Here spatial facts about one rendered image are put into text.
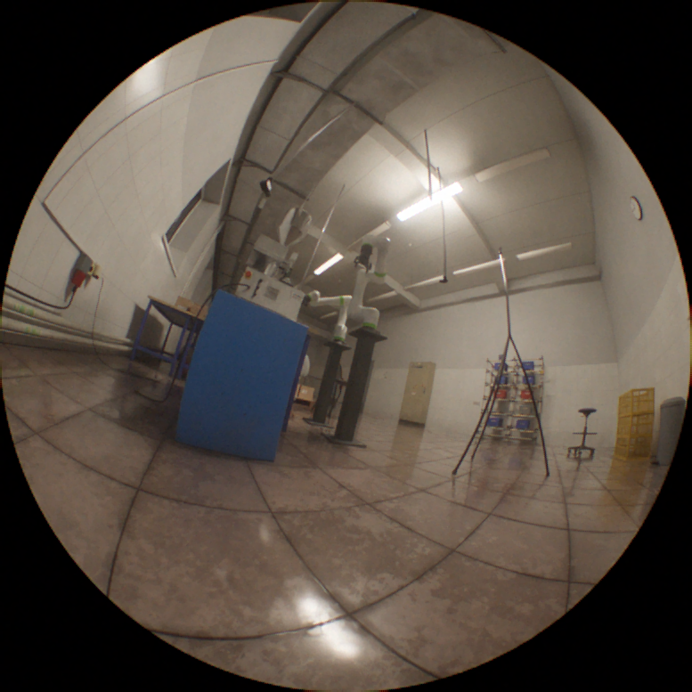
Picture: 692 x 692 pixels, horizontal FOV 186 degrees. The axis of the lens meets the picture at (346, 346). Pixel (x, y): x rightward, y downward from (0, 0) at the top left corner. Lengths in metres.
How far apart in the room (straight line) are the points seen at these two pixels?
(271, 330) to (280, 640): 0.89
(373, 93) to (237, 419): 3.35
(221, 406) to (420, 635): 0.85
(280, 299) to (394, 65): 2.95
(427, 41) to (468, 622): 3.56
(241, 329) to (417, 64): 3.15
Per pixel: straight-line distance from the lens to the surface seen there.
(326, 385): 2.35
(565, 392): 5.78
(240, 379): 0.84
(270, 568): 0.45
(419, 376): 6.64
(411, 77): 3.15
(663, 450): 2.90
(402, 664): 0.39
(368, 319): 1.85
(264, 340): 0.86
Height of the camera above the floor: 0.34
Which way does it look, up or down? 14 degrees up
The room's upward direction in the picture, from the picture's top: 14 degrees clockwise
